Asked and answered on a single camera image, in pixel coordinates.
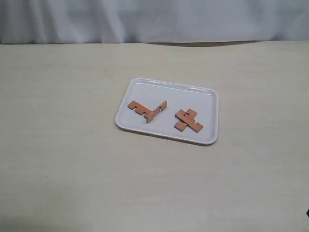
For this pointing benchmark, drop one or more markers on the wooden notched stick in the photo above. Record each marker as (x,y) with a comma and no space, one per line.
(139,109)
(189,120)
(156,111)
(185,120)

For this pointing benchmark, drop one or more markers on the white plastic tray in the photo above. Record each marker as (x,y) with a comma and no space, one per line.
(150,93)

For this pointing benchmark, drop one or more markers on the white backdrop curtain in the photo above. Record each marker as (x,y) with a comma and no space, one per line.
(152,21)

